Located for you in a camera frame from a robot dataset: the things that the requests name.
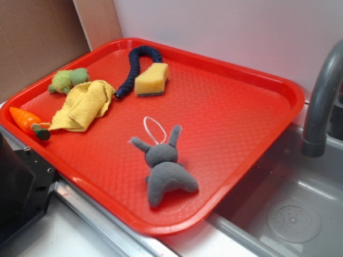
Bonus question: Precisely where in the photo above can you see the yellow cloth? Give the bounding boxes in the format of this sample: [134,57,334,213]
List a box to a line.
[41,80,115,132]

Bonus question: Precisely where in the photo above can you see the green plush toy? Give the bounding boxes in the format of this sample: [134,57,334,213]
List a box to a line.
[48,68,90,94]

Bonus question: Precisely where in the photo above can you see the orange toy carrot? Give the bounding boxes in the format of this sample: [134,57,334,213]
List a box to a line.
[9,107,51,141]

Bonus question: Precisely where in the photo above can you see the red plastic tray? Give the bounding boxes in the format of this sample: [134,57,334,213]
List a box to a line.
[1,39,304,236]

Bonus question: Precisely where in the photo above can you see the grey plush bunny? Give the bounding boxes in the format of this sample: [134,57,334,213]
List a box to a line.
[130,116,199,208]

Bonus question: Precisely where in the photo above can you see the yellow sponge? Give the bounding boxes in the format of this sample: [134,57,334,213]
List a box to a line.
[134,63,169,97]

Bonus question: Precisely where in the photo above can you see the grey faucet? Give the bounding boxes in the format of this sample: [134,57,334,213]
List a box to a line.
[301,40,342,157]

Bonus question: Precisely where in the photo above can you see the grey sink basin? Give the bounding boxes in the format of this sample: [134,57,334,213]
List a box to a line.
[208,112,342,256]

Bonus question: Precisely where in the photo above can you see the brown cardboard panel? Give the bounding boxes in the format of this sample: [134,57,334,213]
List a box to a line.
[1,1,122,102]

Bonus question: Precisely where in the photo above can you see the dark blue braided rope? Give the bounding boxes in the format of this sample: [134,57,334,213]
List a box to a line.
[114,45,163,101]

